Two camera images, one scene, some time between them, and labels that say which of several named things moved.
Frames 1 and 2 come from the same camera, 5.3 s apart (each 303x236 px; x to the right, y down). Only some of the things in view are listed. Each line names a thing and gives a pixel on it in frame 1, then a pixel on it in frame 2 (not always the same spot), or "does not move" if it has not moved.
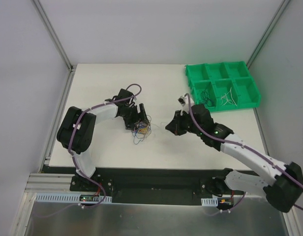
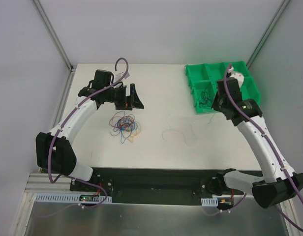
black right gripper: (182, 123) to (229, 83)
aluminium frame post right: (267, 31) does not move
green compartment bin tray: (223, 85) does not move
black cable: (205, 98) does not move
